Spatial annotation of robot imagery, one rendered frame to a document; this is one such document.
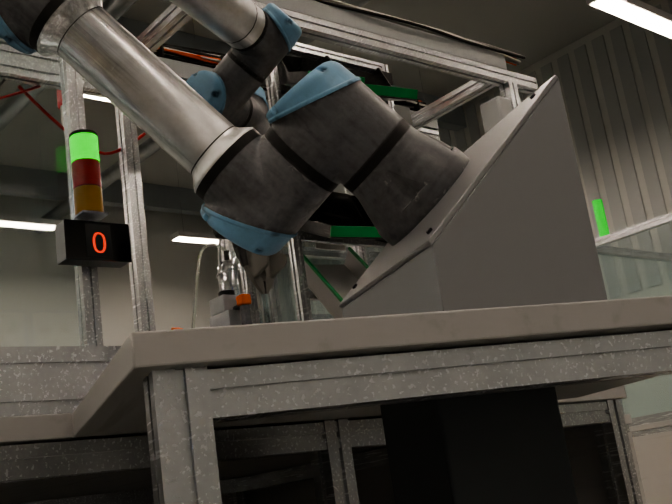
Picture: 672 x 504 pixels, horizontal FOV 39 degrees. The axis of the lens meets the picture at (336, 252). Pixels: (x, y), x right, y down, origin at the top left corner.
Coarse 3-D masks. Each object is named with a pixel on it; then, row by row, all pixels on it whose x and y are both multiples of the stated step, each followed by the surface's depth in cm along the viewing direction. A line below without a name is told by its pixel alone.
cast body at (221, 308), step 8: (224, 296) 165; (232, 296) 166; (216, 304) 166; (224, 304) 164; (232, 304) 165; (216, 312) 166; (224, 312) 164; (232, 312) 163; (216, 320) 165; (224, 320) 163; (232, 320) 163; (240, 320) 164
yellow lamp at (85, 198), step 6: (78, 186) 167; (84, 186) 167; (90, 186) 167; (96, 186) 168; (78, 192) 167; (84, 192) 167; (90, 192) 167; (96, 192) 168; (78, 198) 167; (84, 198) 166; (90, 198) 167; (96, 198) 167; (102, 198) 169; (78, 204) 167; (84, 204) 166; (90, 204) 166; (96, 204) 167; (102, 204) 168; (78, 210) 166; (90, 210) 166; (96, 210) 167; (102, 210) 168
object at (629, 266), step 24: (624, 240) 548; (648, 240) 537; (600, 264) 559; (624, 264) 547; (648, 264) 536; (624, 288) 546; (648, 288) 535; (648, 384) 531; (624, 408) 541; (648, 408) 530
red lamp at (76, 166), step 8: (80, 160) 168; (88, 160) 168; (96, 160) 170; (72, 168) 169; (80, 168) 168; (88, 168) 168; (96, 168) 169; (72, 176) 169; (80, 176) 168; (88, 176) 168; (96, 176) 169; (80, 184) 167; (88, 184) 168; (96, 184) 168
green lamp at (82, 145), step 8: (72, 136) 170; (80, 136) 169; (88, 136) 170; (96, 136) 172; (72, 144) 170; (80, 144) 169; (88, 144) 169; (96, 144) 171; (72, 152) 169; (80, 152) 169; (88, 152) 169; (96, 152) 170; (72, 160) 169
